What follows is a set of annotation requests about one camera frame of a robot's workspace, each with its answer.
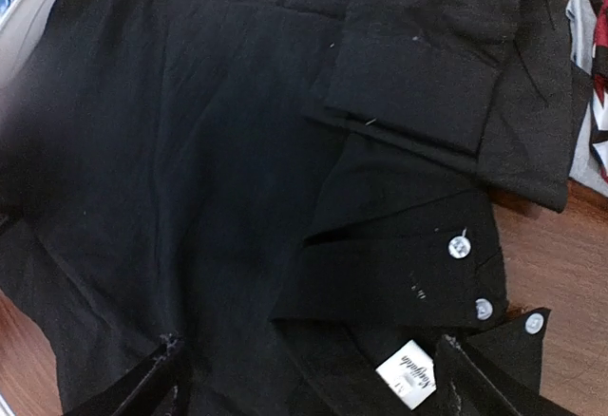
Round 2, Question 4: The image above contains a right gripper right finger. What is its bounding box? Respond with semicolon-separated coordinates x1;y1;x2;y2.
434;335;571;416

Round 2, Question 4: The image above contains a white plastic basin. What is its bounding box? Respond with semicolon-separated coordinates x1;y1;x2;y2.
1;0;56;89

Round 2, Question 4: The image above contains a red black plaid shirt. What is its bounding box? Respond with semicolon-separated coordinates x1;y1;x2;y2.
589;0;607;180

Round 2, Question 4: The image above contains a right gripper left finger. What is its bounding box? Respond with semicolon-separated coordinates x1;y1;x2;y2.
66;334;183;416

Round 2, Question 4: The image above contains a black long sleeve shirt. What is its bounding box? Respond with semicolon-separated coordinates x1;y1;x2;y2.
1;0;589;415

